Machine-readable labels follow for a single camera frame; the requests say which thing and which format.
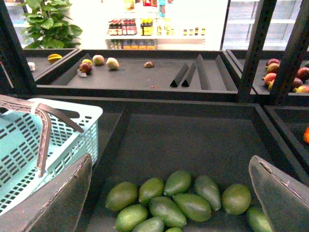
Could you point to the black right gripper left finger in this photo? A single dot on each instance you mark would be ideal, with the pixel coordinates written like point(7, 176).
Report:
point(55, 207)

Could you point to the green potted plant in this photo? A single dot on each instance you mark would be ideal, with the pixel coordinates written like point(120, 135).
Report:
point(49, 25)

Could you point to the black avocado bin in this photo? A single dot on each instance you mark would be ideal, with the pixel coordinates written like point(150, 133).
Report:
point(139, 140)

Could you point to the green avocado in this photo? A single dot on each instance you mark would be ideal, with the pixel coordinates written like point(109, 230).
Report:
point(130, 217)
point(257, 220)
point(193, 206)
point(121, 196)
point(168, 210)
point(206, 188)
point(236, 199)
point(151, 188)
point(177, 182)

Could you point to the white shelf with bottles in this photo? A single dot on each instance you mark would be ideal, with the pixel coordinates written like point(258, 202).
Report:
point(153, 24)

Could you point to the brown basket handle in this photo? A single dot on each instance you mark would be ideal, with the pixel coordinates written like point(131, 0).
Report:
point(42, 111)

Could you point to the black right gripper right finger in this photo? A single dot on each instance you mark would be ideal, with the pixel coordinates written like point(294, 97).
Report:
point(284, 200)

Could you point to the light blue plastic basket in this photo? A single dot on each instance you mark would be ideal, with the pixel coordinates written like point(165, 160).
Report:
point(19, 146)

